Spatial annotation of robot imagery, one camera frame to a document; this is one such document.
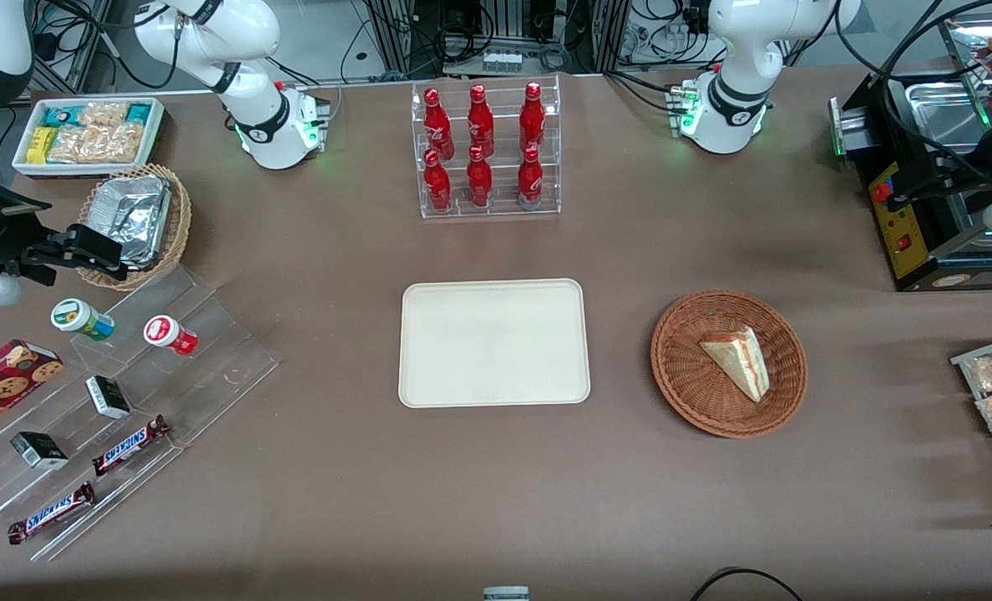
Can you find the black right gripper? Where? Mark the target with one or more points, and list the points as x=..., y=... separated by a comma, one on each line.
x=5, y=236

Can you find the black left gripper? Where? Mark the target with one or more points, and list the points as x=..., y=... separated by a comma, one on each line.
x=940, y=180

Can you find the triangular sandwich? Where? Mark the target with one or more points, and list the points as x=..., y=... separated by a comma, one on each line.
x=742, y=359

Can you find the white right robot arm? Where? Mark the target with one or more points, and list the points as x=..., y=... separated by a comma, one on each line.
x=245, y=33

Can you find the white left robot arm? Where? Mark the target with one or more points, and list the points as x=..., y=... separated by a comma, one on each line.
x=738, y=50

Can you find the light wicker basket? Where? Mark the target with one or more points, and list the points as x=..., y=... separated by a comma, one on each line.
x=177, y=229

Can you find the brown wicker basket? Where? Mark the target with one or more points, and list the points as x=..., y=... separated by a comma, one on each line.
x=684, y=367

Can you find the cream plastic tray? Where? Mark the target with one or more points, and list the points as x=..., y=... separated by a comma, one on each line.
x=494, y=344

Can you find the black sealing machine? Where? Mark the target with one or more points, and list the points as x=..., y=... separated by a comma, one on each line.
x=905, y=242

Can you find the stack of foil trays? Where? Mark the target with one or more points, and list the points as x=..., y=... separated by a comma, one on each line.
x=133, y=217

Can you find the green lid cup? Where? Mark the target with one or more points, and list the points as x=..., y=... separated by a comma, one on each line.
x=78, y=317

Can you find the white rectangular snack bin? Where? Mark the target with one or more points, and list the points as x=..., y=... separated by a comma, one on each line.
x=24, y=167

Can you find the red lid cup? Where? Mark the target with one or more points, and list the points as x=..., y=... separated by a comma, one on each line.
x=166, y=334

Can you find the clear bag of crackers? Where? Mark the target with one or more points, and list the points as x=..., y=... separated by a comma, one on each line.
x=99, y=142

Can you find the yellow snack packet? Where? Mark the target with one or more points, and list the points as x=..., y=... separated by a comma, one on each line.
x=41, y=145

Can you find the teal snack packet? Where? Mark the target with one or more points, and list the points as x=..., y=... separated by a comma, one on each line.
x=62, y=115
x=139, y=113

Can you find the small black box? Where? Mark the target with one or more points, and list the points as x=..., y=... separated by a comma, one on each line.
x=108, y=397
x=38, y=451

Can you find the clear acrylic step display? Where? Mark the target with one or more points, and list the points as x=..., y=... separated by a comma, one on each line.
x=212, y=351

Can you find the red chocolate chip cookie box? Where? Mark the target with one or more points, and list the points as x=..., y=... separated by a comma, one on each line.
x=3, y=384

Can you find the Snickers bar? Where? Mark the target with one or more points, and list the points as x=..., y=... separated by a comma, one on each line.
x=129, y=446
x=49, y=513

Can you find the red soda bottle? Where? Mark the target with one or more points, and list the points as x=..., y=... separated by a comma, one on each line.
x=532, y=121
x=480, y=123
x=437, y=125
x=479, y=182
x=530, y=182
x=437, y=185

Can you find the clear acrylic bottle rack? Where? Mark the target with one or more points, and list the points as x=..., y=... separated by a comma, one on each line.
x=504, y=179

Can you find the small grey device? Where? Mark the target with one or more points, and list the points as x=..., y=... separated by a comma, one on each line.
x=506, y=594

